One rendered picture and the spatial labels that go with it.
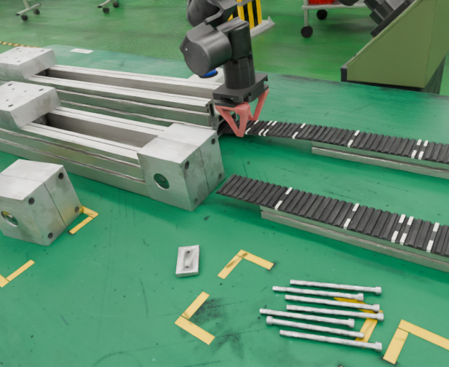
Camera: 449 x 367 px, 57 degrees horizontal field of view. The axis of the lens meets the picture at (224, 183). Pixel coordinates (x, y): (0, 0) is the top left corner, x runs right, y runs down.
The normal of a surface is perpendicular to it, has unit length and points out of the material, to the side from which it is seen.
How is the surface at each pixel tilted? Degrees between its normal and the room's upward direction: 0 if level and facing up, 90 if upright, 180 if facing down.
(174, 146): 0
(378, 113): 0
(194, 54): 89
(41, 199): 90
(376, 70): 90
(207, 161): 90
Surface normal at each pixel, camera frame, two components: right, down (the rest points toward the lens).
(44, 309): -0.15, -0.80
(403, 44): -0.56, 0.55
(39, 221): 0.91, 0.12
